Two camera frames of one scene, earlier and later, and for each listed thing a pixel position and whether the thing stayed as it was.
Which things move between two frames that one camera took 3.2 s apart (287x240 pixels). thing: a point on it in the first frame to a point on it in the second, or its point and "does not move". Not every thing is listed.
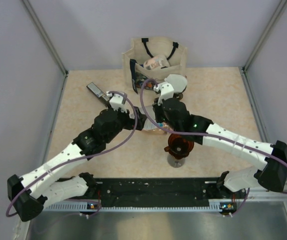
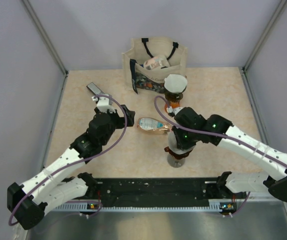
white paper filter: (148, 124) to (173, 145)
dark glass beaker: (176, 163) does not move
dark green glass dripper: (178, 95) does not move
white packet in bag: (158, 62) does not move
